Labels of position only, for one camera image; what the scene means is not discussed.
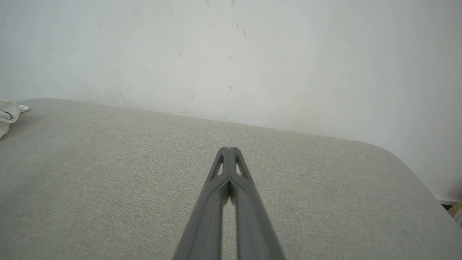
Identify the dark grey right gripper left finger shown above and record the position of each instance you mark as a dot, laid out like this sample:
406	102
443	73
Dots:
207	213

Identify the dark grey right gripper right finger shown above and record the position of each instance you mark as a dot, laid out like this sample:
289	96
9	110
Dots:
252	220

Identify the white shirt with grey seams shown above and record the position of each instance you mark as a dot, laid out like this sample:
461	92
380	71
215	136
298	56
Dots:
6	115

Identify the grey fabric sofa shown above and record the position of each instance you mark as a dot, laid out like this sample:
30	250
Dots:
144	187

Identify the yellow object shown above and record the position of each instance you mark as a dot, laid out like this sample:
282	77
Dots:
457	213

